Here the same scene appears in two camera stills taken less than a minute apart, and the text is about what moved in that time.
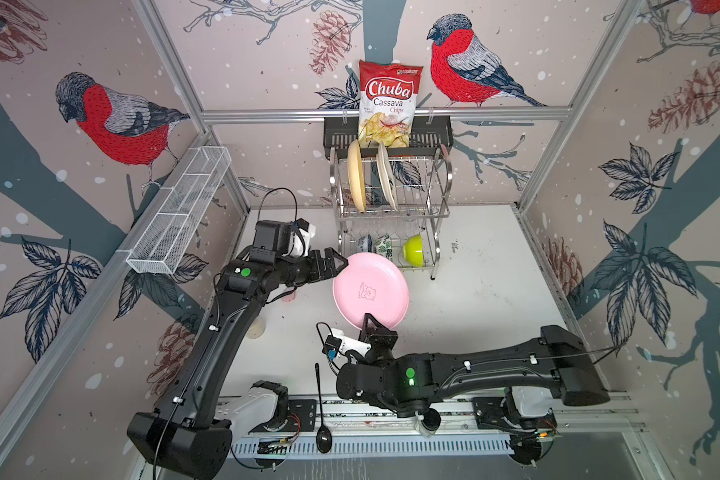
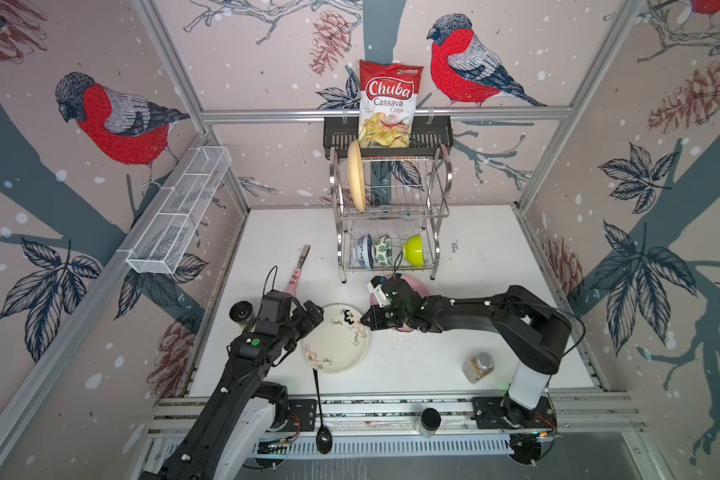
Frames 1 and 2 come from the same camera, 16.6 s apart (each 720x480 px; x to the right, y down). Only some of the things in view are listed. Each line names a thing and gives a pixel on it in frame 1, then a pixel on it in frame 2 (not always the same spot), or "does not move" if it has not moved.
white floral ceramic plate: x=387 y=174 -> x=340 y=343
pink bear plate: x=374 y=284 -> x=375 y=302
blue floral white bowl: x=365 y=243 does not move
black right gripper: x=380 y=340 -> x=375 y=323
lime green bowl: x=414 y=251 does not move
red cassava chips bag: x=388 y=95 does not move
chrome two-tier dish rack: x=391 y=205 does not move
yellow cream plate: x=356 y=174 does not move
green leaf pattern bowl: x=384 y=246 does not move
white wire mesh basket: x=175 y=210 does not move
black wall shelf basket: x=428 y=134 does not move
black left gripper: x=318 y=271 -> x=307 y=322
